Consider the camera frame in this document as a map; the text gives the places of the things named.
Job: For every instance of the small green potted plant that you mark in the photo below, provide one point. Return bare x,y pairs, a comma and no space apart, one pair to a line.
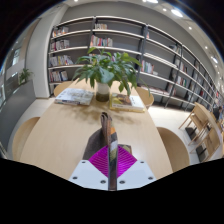
25,75

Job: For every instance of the yellow-green book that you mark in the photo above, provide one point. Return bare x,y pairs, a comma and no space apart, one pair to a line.
126,101

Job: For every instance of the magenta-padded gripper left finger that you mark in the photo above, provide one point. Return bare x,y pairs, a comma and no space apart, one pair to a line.
88,175

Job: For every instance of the light wooden side table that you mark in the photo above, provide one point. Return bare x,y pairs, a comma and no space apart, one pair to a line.
208,111

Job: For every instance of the round-backed light wooden chair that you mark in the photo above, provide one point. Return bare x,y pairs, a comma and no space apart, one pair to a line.
146,98
61,88
23,136
175,150

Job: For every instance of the ceiling lights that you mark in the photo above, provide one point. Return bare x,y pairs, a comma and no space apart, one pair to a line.
176,13

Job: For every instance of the zigzag striped grey towel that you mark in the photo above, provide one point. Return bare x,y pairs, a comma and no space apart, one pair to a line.
96,143

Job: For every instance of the grey partition counter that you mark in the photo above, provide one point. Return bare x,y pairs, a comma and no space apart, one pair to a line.
15,113

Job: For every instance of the grey bookshelf unit with books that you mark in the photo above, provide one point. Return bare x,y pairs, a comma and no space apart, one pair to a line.
73,36

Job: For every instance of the white magazine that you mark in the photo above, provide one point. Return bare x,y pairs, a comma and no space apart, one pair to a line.
74,96

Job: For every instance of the slatted wooden chair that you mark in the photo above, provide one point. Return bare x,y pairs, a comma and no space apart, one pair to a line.
193,120
211,141

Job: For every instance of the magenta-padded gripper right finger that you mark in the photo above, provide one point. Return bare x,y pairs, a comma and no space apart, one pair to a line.
136,175

